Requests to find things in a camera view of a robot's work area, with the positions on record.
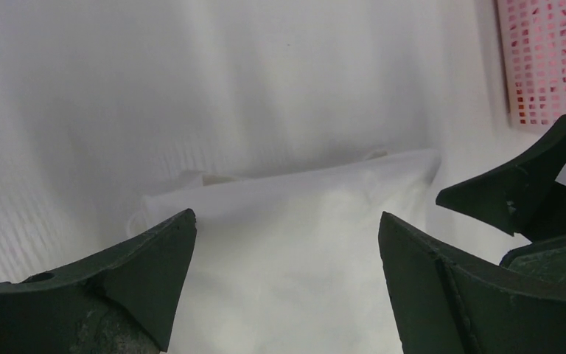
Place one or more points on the white plastic basket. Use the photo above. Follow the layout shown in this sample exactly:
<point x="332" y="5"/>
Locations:
<point x="546" y="58"/>

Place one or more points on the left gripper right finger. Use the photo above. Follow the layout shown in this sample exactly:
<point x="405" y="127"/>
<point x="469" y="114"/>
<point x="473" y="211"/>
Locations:
<point x="446" y="300"/>

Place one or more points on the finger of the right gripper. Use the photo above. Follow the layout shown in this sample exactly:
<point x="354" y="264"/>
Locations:
<point x="543" y="260"/>
<point x="521" y="196"/>

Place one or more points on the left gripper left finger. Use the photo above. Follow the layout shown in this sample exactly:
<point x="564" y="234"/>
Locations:
<point x="119" y="300"/>

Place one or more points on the white printed t-shirt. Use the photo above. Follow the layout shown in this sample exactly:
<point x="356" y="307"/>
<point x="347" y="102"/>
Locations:
<point x="291" y="264"/>

